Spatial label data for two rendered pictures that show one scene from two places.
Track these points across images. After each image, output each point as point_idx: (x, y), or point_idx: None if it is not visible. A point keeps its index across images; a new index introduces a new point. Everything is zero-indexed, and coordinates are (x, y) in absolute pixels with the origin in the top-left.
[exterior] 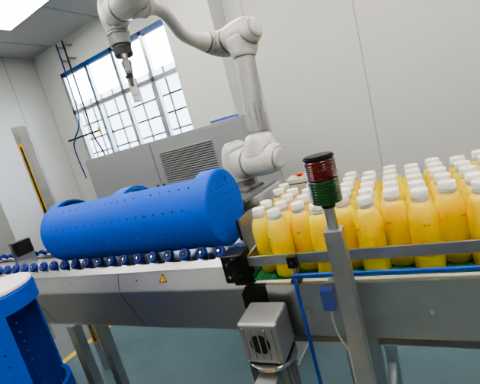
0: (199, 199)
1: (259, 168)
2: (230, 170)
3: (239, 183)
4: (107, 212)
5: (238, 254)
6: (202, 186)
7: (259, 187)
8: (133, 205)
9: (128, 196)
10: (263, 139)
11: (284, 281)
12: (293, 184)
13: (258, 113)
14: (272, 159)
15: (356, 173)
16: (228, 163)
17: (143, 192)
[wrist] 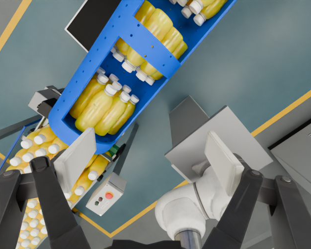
0: (50, 111)
1: (169, 191)
2: (212, 176)
3: (204, 170)
4: (116, 11)
5: (38, 111)
6: (50, 120)
7: (196, 179)
8: (93, 48)
9: (106, 43)
10: (166, 225)
11: (45, 123)
12: (104, 185)
13: None
14: (155, 206)
15: None
16: (214, 182)
17: (93, 64)
